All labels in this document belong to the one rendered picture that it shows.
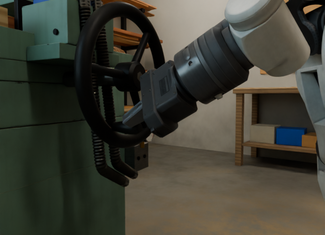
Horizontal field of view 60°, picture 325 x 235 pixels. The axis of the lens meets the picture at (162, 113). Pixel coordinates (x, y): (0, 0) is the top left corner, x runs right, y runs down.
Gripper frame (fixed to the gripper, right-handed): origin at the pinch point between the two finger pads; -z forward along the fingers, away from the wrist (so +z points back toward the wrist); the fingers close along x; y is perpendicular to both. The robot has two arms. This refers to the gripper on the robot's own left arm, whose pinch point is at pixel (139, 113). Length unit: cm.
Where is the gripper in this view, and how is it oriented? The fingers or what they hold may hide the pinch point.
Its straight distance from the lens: 47.0
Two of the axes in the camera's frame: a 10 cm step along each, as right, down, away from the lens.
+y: -6.4, -4.3, -6.3
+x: -1.1, -7.7, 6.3
